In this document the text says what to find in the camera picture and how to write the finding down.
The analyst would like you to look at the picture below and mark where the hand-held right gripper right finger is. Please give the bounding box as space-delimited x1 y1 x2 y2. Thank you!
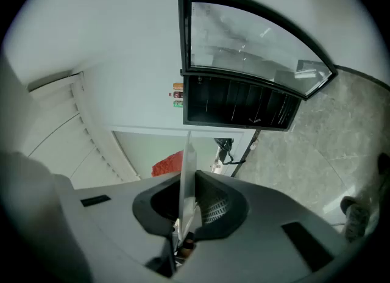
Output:
193 170 249 242

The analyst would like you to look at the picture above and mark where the white low cabinet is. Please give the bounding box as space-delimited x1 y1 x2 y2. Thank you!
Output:
210 129 260 177

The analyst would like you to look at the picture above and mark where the person's left leg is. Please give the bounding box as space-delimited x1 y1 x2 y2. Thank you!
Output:
340 195 379 243

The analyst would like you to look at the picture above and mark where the black shoulder bag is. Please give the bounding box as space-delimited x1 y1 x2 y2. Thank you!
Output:
213 137 246 165

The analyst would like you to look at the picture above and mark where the black mini fridge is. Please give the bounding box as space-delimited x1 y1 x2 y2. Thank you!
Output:
177 0 339 132

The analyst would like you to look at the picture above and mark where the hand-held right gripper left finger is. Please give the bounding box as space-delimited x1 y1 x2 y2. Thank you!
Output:
132 174 183 237

